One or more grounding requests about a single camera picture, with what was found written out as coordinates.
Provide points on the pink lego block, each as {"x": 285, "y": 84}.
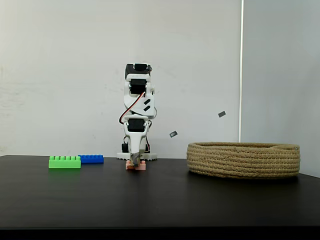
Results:
{"x": 142, "y": 167}

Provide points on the blue lego block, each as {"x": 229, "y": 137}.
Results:
{"x": 93, "y": 159}

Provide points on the green lego block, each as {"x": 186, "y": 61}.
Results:
{"x": 64, "y": 162}

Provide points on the black tape piece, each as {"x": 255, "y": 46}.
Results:
{"x": 173, "y": 134}
{"x": 222, "y": 114}

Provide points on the white vertical corner strip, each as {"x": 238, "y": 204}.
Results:
{"x": 241, "y": 75}

